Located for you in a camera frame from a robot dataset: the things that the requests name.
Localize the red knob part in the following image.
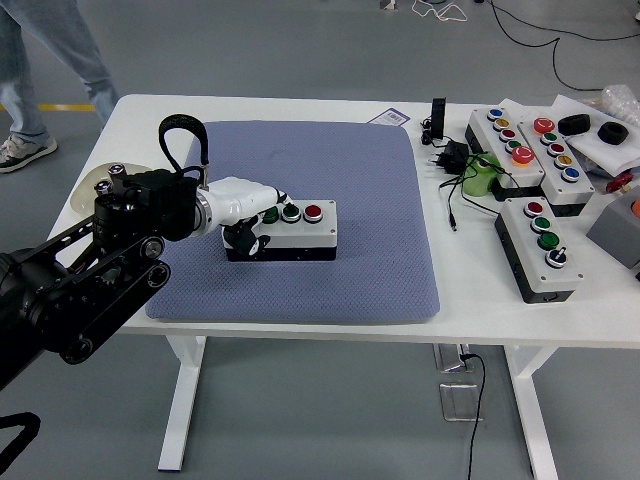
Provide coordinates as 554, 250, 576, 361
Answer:
605, 172, 635, 196

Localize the black adapter cord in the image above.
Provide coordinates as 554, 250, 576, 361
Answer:
438, 154, 521, 233

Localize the clear plastic floor bracket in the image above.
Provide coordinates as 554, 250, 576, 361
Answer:
438, 382, 485, 423
433, 343, 476, 374

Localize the black braided cable loop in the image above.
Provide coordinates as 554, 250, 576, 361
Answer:
0, 412, 42, 474

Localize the black floor cable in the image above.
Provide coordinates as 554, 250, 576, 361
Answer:
487, 0, 640, 92

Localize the translucent beige dish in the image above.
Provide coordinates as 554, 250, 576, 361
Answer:
69, 160, 144, 216

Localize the white floor cord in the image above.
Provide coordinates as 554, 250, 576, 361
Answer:
410, 0, 470, 24

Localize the white foam sheet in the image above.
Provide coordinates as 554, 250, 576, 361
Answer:
499, 94, 640, 180

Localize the person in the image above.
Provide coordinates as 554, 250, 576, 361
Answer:
0, 0, 120, 175

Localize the green plastic cup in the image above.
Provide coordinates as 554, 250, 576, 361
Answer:
460, 153, 509, 198

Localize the clear bubble plastic bag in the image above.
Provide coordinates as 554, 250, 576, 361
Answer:
599, 83, 640, 132

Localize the purple-edged white label card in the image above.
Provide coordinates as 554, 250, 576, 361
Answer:
370, 107, 410, 128

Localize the grey three-button control box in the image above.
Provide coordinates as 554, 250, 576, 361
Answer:
223, 199, 339, 263

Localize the white table leg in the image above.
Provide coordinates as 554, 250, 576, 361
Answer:
503, 345, 560, 480
157, 335, 207, 472

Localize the blue-grey textured mat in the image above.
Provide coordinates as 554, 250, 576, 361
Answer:
145, 120, 442, 324

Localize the black upright stand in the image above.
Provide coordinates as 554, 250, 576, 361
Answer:
430, 98, 448, 141

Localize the plain grey box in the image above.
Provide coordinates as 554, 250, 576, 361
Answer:
585, 185, 640, 271

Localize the black power adapter plug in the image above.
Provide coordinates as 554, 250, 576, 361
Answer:
425, 141, 471, 175

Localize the grey five-button control box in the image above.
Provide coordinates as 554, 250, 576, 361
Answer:
517, 115, 597, 217
464, 106, 547, 203

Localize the black cable under table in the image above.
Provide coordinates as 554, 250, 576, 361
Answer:
459, 352, 487, 480

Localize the black foam ring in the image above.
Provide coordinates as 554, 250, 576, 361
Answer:
557, 114, 592, 137
598, 121, 630, 146

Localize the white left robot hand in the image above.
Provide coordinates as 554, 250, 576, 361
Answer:
202, 176, 297, 257

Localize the grey four-button control box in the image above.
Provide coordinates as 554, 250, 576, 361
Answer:
494, 197, 585, 305

